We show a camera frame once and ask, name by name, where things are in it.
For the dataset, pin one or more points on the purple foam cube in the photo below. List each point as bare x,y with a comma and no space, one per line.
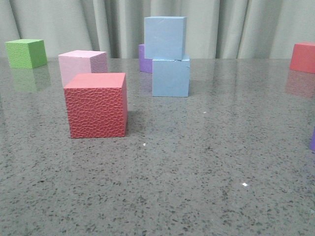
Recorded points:
145,65

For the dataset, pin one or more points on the purple cube at right edge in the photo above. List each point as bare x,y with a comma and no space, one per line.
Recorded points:
312,143

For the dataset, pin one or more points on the light blue foam cube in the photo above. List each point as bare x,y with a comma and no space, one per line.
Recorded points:
165,37
171,77

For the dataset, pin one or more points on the red textured foam cube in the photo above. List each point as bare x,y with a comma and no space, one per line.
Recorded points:
96,105

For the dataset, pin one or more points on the pink foam cube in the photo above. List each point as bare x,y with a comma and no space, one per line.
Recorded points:
81,61

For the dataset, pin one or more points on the orange-red smooth foam cube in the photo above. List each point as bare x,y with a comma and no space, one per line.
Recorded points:
303,57

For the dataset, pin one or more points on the green foam cube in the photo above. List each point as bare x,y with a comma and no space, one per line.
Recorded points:
26,53

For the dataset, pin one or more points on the grey-green curtain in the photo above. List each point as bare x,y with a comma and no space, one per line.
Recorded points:
224,29

